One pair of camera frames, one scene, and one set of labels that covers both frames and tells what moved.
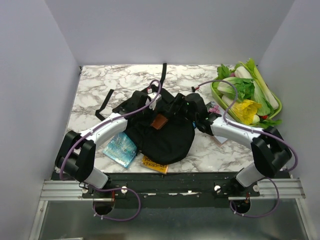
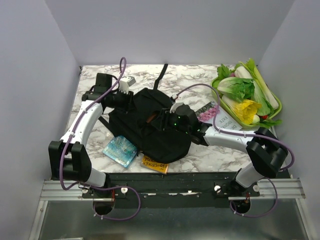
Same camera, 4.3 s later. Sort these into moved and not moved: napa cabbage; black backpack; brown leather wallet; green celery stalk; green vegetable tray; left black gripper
Moved: brown leather wallet; left black gripper
Not moved: black backpack; napa cabbage; green celery stalk; green vegetable tray
